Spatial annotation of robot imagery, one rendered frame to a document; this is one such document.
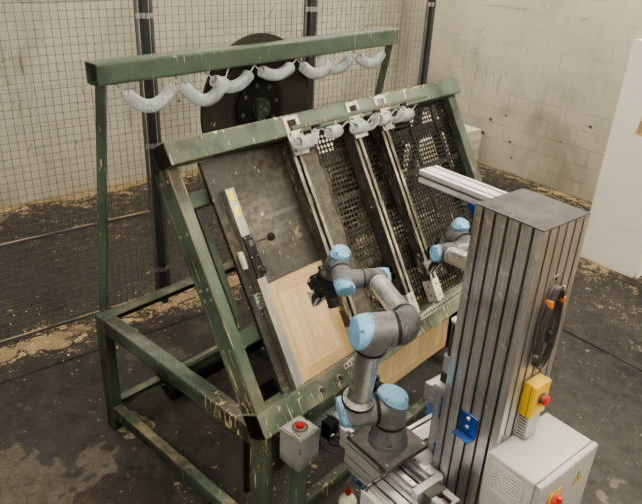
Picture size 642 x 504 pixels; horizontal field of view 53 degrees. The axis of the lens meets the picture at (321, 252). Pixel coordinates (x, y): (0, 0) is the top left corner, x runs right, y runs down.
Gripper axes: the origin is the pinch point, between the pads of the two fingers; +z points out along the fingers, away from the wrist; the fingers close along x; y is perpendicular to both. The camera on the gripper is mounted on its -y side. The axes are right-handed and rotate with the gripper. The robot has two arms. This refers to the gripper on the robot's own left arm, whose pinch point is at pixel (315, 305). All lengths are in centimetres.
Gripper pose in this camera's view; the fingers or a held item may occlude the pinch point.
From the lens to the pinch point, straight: 270.9
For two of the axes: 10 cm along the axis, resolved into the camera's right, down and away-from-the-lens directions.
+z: -3.3, 6.1, 7.2
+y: -5.1, -7.6, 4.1
